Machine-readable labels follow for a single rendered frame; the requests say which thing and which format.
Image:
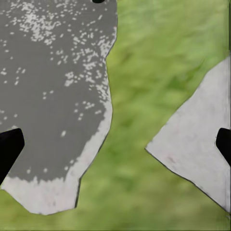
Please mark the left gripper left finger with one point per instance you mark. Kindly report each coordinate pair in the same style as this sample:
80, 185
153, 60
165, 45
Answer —
11, 144

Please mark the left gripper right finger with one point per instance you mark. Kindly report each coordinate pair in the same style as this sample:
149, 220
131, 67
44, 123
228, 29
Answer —
223, 142

